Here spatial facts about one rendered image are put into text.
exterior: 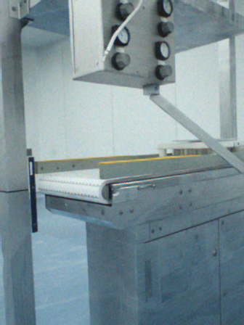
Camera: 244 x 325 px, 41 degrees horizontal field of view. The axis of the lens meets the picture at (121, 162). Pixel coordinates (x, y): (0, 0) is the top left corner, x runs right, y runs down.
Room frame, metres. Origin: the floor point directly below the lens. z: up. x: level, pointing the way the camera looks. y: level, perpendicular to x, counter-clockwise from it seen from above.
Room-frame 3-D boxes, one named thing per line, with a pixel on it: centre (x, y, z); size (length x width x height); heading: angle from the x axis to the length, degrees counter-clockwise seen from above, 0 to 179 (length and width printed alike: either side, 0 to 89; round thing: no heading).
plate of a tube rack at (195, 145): (1.15, -0.30, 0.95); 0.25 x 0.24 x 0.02; 43
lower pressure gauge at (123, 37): (0.64, -0.01, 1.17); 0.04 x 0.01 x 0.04; 133
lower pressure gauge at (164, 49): (0.72, -0.10, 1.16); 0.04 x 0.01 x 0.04; 133
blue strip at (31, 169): (0.85, 0.24, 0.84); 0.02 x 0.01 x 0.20; 133
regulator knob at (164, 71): (0.72, -0.10, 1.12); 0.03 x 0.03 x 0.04; 43
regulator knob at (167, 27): (0.73, -0.11, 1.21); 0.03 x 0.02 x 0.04; 133
